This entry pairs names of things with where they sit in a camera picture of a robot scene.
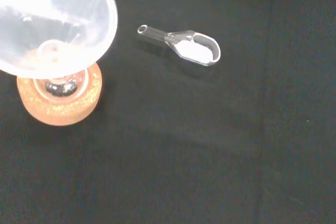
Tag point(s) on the clear plastic funnel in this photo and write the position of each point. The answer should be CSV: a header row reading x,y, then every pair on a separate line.
x,y
78,24

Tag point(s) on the round-bottom glass flask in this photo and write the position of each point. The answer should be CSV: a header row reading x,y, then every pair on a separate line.
x,y
61,87

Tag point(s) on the black bench cloth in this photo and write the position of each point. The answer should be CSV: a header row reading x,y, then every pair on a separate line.
x,y
199,140

